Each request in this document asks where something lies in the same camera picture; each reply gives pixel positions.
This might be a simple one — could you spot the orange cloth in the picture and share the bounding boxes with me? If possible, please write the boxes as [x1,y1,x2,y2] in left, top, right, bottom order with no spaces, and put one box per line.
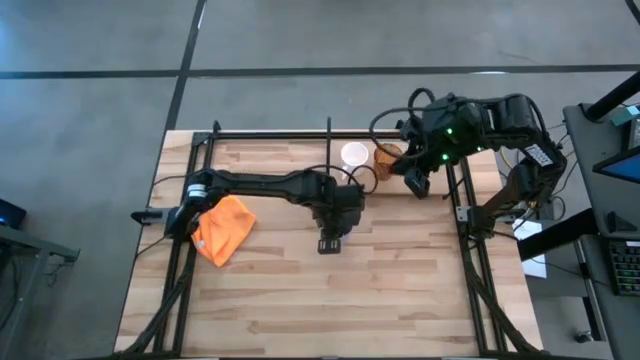
[190,194,258,269]

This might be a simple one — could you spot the black desk support bar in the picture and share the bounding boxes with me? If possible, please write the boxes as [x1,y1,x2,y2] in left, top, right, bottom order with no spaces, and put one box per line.
[516,206,600,262]

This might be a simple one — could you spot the white ceramic mug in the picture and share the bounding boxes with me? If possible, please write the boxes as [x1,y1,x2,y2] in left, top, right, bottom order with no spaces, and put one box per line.
[339,141,371,175]

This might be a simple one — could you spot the blue lit screen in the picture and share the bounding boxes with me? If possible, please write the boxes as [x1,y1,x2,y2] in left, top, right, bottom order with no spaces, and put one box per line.
[592,144,640,185]

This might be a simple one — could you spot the dark device with blue light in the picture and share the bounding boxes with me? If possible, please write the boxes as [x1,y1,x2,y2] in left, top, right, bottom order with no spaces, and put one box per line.
[0,198,28,231]

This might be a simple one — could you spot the black aluminium table frame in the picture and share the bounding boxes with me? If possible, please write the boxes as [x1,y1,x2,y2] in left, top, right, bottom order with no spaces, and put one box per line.
[115,117,540,359]

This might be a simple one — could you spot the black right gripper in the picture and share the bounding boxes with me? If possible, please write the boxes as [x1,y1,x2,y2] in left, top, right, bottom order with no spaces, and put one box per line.
[390,94,472,177]

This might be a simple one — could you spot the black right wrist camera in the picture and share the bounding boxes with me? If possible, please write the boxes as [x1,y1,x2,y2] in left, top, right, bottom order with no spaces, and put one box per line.
[403,166,432,200]

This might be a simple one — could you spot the black keyboard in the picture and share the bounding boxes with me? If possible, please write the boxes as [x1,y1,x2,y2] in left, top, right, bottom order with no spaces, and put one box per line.
[606,238,640,298]

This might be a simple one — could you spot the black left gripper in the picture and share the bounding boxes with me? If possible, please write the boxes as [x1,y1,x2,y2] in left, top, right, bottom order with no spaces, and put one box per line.
[311,183,367,241]

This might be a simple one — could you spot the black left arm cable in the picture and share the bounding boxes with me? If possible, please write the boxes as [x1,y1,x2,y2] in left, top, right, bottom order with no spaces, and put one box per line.
[303,163,380,197]

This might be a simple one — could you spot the grey side desk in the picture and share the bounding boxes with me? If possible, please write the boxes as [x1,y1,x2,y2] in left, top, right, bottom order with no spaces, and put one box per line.
[562,101,640,360]

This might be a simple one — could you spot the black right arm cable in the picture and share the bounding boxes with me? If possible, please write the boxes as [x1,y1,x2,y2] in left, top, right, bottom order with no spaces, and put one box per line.
[368,87,451,162]

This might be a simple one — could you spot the grey metal side table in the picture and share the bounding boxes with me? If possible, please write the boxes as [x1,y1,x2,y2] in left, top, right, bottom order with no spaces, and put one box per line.
[0,223,82,354]

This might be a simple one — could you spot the black slanted pole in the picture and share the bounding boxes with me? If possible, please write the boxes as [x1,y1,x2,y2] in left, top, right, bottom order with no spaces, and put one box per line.
[583,69,640,123]

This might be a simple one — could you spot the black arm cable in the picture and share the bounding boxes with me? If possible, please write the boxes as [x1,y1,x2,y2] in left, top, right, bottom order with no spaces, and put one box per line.
[368,87,451,162]
[303,163,380,197]

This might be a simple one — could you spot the white paper sheet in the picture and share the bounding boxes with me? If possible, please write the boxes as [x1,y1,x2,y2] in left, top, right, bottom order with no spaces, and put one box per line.
[511,217,549,280]

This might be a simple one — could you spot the amber faceted glass cup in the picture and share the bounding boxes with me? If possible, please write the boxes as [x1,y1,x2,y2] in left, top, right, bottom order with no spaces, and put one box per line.
[372,142,405,182]

